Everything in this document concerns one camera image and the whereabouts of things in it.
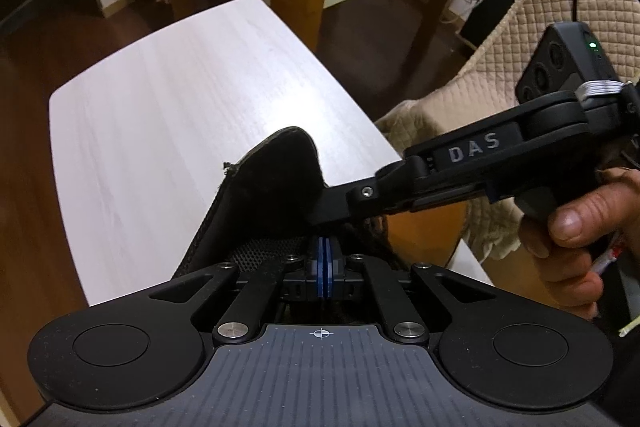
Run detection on person's right hand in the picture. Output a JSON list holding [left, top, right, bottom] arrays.
[[517, 166, 640, 321]]

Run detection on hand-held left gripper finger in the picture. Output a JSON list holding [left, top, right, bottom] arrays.
[[150, 237, 325, 344], [325, 237, 501, 344]]

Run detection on brown leather boot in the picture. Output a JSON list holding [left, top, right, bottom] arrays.
[[172, 126, 401, 324]]

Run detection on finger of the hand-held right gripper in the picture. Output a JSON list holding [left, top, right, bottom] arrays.
[[307, 119, 526, 228]]

